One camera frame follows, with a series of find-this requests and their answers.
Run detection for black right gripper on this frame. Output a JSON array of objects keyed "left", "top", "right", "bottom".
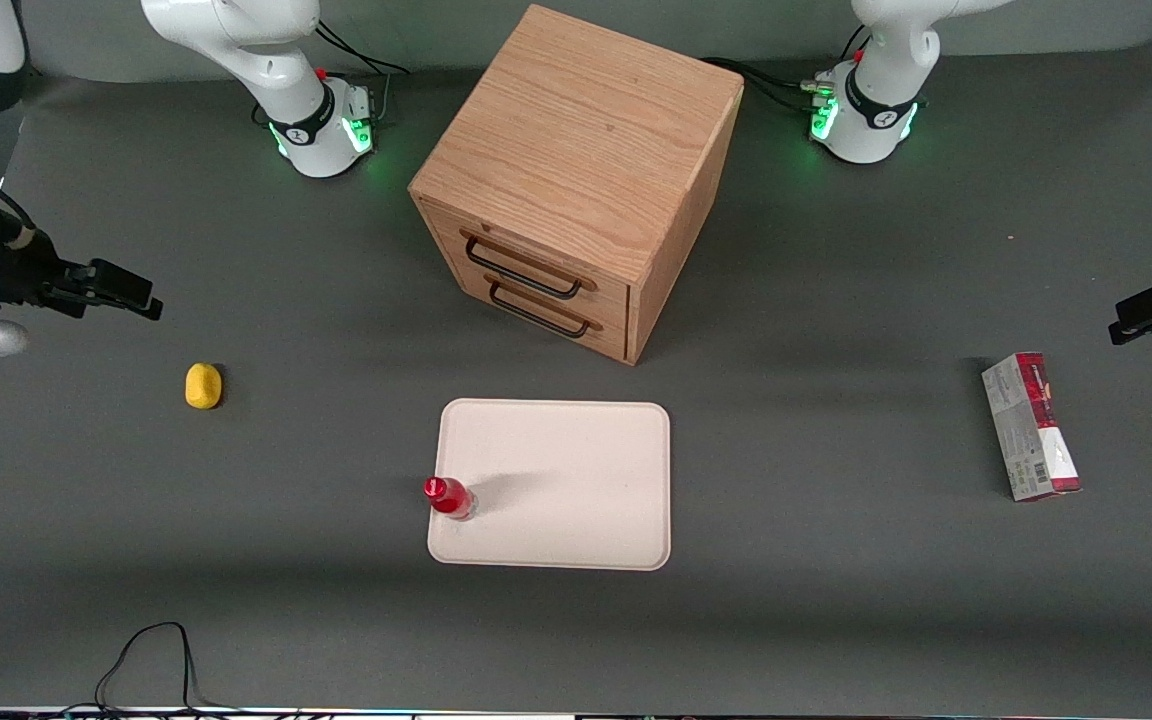
[{"left": 0, "top": 222, "right": 165, "bottom": 322}]

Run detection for red coke bottle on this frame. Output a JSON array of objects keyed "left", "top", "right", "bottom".
[{"left": 423, "top": 476, "right": 479, "bottom": 522}]

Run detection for beige plastic tray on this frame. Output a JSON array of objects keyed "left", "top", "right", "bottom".
[{"left": 427, "top": 398, "right": 672, "bottom": 572}]

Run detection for yellow lemon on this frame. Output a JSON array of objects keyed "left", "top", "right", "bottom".
[{"left": 184, "top": 362, "right": 224, "bottom": 411}]

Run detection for grey and red carton box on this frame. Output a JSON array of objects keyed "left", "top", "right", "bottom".
[{"left": 981, "top": 351, "right": 1083, "bottom": 503}]

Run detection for wooden two-drawer cabinet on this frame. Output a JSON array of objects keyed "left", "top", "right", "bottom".
[{"left": 408, "top": 3, "right": 745, "bottom": 367}]

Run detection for black right arm base cables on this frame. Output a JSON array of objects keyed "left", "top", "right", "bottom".
[{"left": 311, "top": 20, "right": 413, "bottom": 126}]

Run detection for black arm base cables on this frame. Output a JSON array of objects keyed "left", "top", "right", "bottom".
[
  {"left": 701, "top": 25, "right": 873, "bottom": 116},
  {"left": 311, "top": 20, "right": 413, "bottom": 126}
]

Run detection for long black drawer handle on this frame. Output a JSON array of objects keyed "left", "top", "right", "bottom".
[{"left": 463, "top": 234, "right": 585, "bottom": 301}]

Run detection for thin black looped cable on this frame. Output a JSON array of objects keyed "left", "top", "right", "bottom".
[{"left": 61, "top": 621, "right": 237, "bottom": 717}]

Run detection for short black drawer handle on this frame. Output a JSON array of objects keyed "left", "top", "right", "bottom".
[{"left": 488, "top": 280, "right": 593, "bottom": 339}]

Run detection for black left arm base cables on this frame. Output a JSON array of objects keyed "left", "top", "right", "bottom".
[{"left": 701, "top": 25, "right": 873, "bottom": 116}]

